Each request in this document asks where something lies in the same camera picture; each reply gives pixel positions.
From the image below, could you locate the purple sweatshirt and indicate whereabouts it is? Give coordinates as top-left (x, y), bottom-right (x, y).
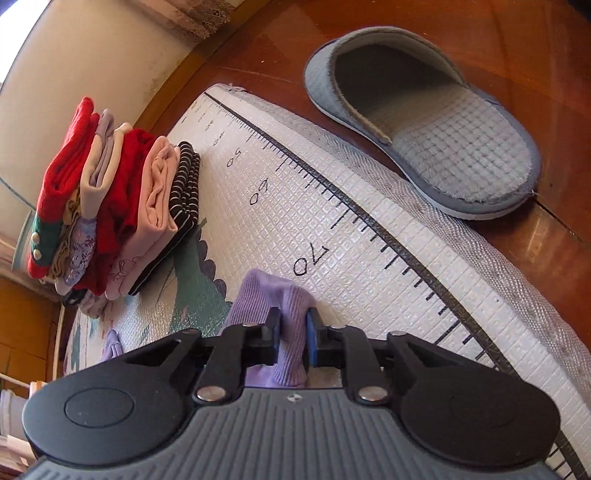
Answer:
top-left (99, 269), bottom-right (315, 403)

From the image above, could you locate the cartoon foam play mat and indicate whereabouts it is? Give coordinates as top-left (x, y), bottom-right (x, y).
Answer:
top-left (64, 84), bottom-right (590, 479)

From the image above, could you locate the red folded sweater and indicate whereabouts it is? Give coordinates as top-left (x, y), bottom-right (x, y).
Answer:
top-left (22, 97), bottom-right (157, 296)

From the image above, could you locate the striped folded garment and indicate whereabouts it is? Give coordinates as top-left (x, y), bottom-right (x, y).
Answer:
top-left (121, 141), bottom-right (200, 295)

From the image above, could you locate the pink folded garment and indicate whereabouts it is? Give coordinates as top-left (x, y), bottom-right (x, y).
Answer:
top-left (105, 136), bottom-right (180, 301)

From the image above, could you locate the grey slipper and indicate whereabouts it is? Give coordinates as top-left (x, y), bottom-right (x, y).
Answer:
top-left (304, 26), bottom-right (541, 220)

